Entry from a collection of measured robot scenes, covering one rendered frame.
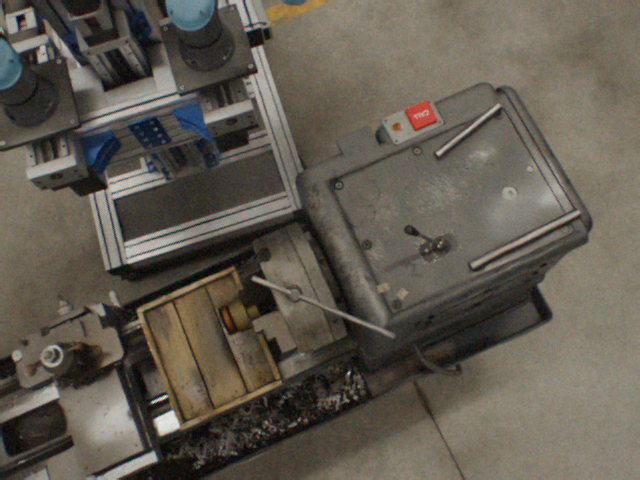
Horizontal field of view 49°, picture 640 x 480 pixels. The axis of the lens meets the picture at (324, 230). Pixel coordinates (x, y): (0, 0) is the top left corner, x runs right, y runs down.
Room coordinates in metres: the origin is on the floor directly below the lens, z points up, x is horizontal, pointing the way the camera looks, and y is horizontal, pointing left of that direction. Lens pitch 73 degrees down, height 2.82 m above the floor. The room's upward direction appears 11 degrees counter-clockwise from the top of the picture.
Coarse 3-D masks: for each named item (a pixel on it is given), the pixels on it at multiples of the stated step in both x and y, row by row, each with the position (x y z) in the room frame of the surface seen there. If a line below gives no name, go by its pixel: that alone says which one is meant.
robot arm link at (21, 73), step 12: (0, 36) 1.10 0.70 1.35; (0, 48) 1.04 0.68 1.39; (12, 48) 1.05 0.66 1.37; (0, 60) 1.01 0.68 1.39; (12, 60) 1.01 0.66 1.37; (0, 72) 0.98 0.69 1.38; (12, 72) 0.99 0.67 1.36; (24, 72) 1.01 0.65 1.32; (0, 84) 0.97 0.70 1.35; (12, 84) 0.97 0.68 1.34; (24, 84) 0.99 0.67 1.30; (0, 96) 0.97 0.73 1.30; (12, 96) 0.97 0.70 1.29; (24, 96) 0.97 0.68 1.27
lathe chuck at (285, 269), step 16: (256, 240) 0.52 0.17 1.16; (272, 240) 0.50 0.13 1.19; (288, 240) 0.49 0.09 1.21; (272, 256) 0.45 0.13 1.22; (288, 256) 0.45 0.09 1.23; (272, 272) 0.41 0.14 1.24; (288, 272) 0.41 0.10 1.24; (304, 272) 0.40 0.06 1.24; (304, 288) 0.36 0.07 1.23; (288, 304) 0.33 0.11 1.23; (304, 304) 0.33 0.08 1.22; (288, 320) 0.30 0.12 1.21; (304, 320) 0.30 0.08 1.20; (320, 320) 0.29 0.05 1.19; (304, 336) 0.26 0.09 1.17; (320, 336) 0.26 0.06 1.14; (304, 352) 0.24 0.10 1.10
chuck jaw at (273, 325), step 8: (272, 312) 0.35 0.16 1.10; (256, 320) 0.34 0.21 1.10; (264, 320) 0.33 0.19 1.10; (272, 320) 0.33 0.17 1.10; (280, 320) 0.33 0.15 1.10; (256, 328) 0.32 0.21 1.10; (264, 328) 0.31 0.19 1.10; (272, 328) 0.31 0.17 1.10; (280, 328) 0.31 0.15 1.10; (272, 336) 0.29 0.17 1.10; (280, 336) 0.29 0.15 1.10; (288, 336) 0.28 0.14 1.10; (280, 344) 0.27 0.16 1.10; (288, 344) 0.26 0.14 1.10; (288, 352) 0.25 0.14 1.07
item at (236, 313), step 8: (232, 304) 0.38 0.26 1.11; (240, 304) 0.38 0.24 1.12; (256, 304) 0.38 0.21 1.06; (224, 312) 0.37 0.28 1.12; (232, 312) 0.36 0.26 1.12; (240, 312) 0.36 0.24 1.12; (248, 312) 0.36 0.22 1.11; (256, 312) 0.35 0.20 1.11; (224, 320) 0.35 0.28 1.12; (232, 320) 0.34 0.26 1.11; (240, 320) 0.34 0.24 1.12; (248, 320) 0.34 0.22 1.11; (232, 328) 0.33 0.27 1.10; (240, 328) 0.32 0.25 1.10; (248, 328) 0.32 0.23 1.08
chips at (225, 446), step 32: (256, 256) 0.65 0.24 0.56; (128, 320) 0.53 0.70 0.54; (320, 384) 0.20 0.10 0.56; (352, 384) 0.18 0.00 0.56; (224, 416) 0.16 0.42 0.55; (256, 416) 0.14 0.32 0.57; (288, 416) 0.12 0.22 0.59; (320, 416) 0.11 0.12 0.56; (192, 448) 0.08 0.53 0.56; (224, 448) 0.07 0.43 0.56; (256, 448) 0.05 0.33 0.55
